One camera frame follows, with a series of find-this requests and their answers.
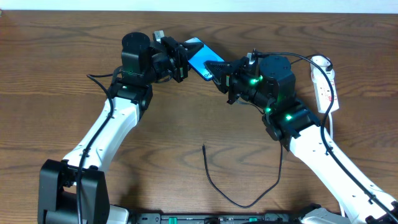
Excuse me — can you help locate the blue Galaxy smartphone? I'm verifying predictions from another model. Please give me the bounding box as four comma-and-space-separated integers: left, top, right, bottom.
185, 37, 224, 81

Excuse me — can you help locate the black charger cable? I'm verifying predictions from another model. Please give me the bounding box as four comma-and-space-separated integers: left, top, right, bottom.
201, 53, 334, 209

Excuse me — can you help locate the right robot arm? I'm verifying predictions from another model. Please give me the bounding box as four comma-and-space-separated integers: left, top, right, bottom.
205, 52, 397, 223

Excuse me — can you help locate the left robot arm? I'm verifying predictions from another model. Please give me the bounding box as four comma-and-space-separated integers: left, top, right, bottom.
37, 30, 204, 223

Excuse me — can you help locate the black left camera cable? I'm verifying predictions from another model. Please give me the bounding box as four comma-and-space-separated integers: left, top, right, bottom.
75, 67, 125, 224

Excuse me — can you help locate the black camera cable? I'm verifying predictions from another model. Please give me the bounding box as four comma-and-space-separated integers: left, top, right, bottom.
75, 67, 125, 224
253, 51, 398, 223

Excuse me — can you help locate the black right camera cable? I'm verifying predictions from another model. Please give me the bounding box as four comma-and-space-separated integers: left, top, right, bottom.
253, 51, 398, 223

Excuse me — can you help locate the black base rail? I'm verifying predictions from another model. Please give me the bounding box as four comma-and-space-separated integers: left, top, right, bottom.
127, 204, 320, 224

